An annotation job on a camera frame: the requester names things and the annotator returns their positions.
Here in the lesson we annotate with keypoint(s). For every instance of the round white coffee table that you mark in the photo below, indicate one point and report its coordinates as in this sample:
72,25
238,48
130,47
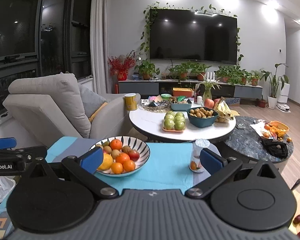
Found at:
190,127

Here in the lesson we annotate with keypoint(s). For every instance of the tray of green fruits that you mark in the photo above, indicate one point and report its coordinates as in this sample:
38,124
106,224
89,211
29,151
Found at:
174,122

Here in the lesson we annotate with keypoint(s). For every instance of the small orange mandarin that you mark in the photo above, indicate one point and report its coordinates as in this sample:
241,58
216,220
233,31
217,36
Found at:
122,158

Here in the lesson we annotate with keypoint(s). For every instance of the large orange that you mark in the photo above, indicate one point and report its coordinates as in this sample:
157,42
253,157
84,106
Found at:
116,144

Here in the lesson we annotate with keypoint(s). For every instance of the dark marble round table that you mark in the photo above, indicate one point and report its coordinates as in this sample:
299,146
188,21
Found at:
245,144

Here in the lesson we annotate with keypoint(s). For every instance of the orange box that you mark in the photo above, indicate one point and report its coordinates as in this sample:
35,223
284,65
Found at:
187,92

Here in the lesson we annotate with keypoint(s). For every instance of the beige sofa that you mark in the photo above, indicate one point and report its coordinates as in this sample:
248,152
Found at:
51,107

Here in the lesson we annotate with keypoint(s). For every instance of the plastic jar white lid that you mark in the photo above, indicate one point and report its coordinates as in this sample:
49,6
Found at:
197,146

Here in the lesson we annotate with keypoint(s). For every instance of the bunch of bananas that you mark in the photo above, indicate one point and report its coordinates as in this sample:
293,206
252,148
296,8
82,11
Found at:
223,110

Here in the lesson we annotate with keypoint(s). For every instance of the wall-mounted black television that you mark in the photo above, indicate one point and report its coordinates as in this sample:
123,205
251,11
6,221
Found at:
192,35

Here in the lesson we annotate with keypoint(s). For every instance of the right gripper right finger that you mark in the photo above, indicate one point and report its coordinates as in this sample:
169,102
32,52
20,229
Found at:
220,170

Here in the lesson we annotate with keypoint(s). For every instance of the teal snack tray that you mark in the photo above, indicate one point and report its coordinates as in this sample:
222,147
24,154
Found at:
180,103

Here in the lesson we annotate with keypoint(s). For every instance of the red flower vase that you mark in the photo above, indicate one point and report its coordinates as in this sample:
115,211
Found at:
120,65

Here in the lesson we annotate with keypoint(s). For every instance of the striped white ceramic bowl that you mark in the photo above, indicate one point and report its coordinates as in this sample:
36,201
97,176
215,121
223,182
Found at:
135,144

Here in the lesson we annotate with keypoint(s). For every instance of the orange basket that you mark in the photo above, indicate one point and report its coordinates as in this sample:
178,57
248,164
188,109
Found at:
278,128

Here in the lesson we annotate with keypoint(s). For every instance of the yellow canister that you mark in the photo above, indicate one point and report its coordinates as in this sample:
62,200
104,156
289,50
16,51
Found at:
131,102

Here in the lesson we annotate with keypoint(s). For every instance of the tall potted plant white pot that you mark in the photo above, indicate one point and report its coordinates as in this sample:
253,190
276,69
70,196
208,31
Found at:
275,82

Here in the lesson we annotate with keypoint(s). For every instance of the red apple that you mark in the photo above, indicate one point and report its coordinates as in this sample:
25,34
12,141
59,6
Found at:
134,155

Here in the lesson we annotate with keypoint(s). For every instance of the teal bowl of longans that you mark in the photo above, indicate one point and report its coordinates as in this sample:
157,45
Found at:
202,117

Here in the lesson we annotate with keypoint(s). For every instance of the tv console cabinet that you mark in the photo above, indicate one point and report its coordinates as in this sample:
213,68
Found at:
155,87

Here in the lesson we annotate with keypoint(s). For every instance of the yellow-orange round orange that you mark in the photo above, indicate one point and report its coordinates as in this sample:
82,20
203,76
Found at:
117,168

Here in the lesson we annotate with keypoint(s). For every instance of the large yellow lemon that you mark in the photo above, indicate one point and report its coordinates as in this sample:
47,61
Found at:
106,163

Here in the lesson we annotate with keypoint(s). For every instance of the red apples on table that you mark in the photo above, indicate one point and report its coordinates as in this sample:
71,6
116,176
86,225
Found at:
209,103

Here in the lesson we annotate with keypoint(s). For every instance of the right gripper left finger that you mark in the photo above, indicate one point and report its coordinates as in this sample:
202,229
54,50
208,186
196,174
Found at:
83,168

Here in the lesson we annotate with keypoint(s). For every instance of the white robot vacuum dock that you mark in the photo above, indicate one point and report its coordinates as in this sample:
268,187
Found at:
283,98

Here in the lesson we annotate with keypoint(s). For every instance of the grey throw pillow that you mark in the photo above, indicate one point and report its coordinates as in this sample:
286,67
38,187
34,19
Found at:
92,102

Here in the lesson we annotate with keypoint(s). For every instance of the green olive-shaped fruit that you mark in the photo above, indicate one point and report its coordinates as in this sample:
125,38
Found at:
106,143

